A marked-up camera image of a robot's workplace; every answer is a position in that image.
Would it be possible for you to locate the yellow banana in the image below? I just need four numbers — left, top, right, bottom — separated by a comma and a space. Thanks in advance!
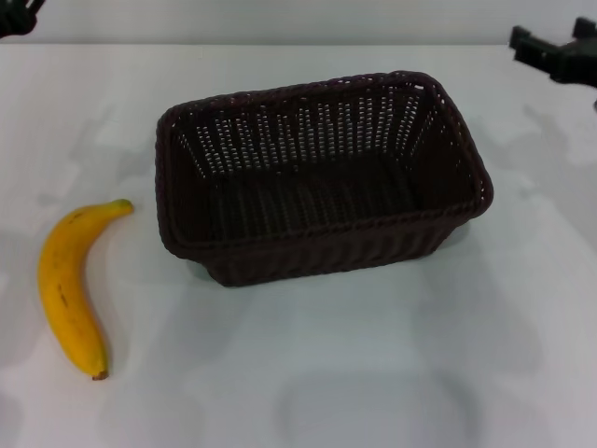
36, 198, 135, 382

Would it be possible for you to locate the dark brown woven basket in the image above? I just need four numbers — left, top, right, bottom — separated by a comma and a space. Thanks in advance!
153, 69, 494, 288

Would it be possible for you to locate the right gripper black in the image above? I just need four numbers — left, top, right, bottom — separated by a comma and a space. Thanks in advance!
507, 17, 597, 88

